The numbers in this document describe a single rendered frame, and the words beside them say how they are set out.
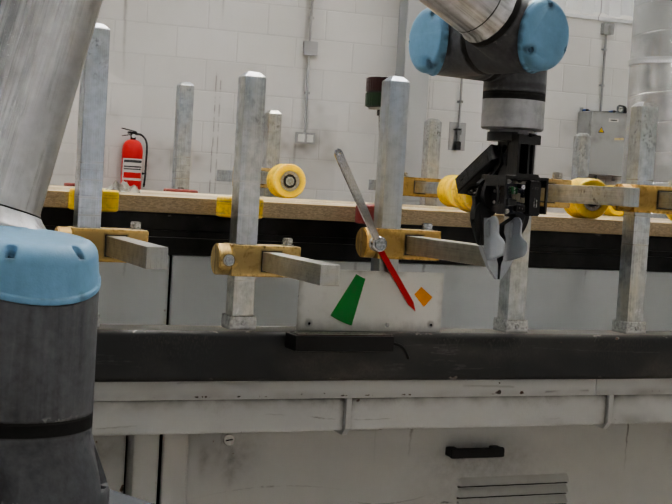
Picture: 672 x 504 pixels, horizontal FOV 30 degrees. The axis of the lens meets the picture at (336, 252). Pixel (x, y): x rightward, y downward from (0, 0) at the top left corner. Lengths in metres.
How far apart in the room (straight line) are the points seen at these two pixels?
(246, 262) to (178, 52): 7.35
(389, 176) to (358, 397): 0.37
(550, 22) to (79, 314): 0.73
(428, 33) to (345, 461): 0.96
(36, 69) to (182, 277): 0.86
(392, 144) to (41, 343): 1.01
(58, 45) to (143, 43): 7.84
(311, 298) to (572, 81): 8.46
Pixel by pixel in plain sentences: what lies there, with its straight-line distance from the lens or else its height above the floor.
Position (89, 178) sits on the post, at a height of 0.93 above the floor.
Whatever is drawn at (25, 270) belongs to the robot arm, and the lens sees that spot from 1.18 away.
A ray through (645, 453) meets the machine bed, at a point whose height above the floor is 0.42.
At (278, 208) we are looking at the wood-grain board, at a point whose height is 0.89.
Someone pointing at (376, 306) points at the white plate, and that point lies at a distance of 2.07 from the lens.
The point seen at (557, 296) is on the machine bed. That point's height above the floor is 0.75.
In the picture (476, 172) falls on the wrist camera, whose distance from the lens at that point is 1.85.
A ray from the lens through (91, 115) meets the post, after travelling 1.91.
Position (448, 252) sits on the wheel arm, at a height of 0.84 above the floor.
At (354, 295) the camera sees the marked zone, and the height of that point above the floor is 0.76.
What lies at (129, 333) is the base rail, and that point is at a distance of 1.92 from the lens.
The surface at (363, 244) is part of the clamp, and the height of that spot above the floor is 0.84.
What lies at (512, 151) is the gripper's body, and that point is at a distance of 1.79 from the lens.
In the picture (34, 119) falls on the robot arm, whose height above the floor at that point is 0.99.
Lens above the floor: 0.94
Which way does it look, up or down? 3 degrees down
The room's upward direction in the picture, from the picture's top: 3 degrees clockwise
